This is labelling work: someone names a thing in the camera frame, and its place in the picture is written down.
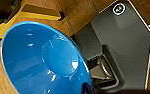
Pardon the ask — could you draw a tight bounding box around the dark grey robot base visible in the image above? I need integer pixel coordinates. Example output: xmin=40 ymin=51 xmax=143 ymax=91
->
xmin=70 ymin=0 xmax=150 ymax=93

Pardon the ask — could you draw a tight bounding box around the round silver base bolt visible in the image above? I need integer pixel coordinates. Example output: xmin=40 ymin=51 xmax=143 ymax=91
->
xmin=112 ymin=2 xmax=127 ymax=15

